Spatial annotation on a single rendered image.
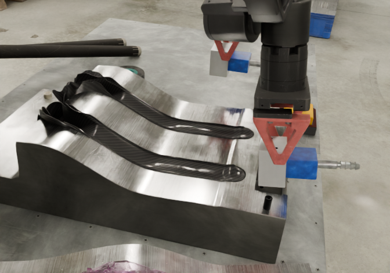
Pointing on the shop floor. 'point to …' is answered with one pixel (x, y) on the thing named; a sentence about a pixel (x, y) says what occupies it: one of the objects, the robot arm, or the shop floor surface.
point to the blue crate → (321, 25)
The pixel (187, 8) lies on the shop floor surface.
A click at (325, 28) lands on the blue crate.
